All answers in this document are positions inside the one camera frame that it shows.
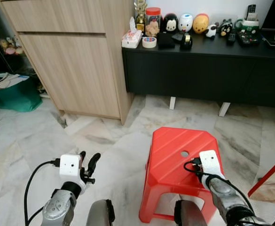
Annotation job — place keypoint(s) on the black sideboard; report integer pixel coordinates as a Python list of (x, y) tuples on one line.
[(203, 75)]

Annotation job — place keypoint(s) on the silver right robot leg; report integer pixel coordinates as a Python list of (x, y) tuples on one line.
[(190, 215)]

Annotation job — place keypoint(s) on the white round figure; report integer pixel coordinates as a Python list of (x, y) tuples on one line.
[(185, 22)]

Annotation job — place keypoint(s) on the red lid snack jar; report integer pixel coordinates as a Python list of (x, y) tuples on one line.
[(153, 23)]

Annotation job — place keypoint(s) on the red plastic stool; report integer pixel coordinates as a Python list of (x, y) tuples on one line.
[(179, 160)]

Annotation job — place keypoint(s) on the black pouch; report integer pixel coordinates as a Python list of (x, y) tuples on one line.
[(166, 40)]

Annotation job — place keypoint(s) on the black tape dispenser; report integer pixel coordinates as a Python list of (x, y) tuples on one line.
[(186, 42)]

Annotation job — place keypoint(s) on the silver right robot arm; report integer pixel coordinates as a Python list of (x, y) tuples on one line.
[(224, 193)]

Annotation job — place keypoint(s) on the silver left robot leg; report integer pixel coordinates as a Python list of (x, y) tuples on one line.
[(99, 214)]

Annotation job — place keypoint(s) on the grey remote in mug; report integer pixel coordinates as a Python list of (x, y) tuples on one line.
[(252, 12)]

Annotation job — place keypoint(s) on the black mouse figure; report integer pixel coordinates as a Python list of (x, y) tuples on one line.
[(169, 23)]

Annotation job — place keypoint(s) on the light wood cabinet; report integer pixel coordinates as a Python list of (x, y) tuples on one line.
[(76, 70)]

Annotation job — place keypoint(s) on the green bag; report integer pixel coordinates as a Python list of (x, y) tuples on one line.
[(15, 99)]

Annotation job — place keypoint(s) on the small white cow figure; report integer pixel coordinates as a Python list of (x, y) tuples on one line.
[(211, 31)]

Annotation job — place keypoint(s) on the silver robot leg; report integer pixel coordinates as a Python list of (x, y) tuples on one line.
[(190, 215), (99, 214)]

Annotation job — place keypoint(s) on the small black remote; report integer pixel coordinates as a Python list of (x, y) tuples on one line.
[(231, 38)]

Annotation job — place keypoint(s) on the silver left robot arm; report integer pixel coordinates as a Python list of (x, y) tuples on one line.
[(57, 209)]

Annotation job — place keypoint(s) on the gold trophy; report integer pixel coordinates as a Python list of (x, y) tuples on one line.
[(140, 16)]

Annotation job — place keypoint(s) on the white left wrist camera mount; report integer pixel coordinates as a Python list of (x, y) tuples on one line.
[(70, 165)]

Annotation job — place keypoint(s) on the pink white tissue box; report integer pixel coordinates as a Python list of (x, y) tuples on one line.
[(131, 38)]

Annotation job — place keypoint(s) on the small pastel plush toy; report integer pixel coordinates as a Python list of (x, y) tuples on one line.
[(11, 46)]

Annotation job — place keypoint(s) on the green holder mug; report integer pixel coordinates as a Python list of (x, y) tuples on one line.
[(247, 27)]

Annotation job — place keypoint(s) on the black keypad device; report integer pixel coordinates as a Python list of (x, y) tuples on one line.
[(248, 38)]

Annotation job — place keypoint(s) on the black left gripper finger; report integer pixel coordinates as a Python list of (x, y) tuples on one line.
[(94, 163), (82, 158)]

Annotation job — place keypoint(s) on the yellow round figure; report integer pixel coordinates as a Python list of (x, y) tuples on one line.
[(200, 23)]

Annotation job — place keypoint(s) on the small black white figure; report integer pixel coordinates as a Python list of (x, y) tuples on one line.
[(226, 28)]

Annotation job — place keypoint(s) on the white tape roll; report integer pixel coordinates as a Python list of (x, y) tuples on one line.
[(149, 43)]

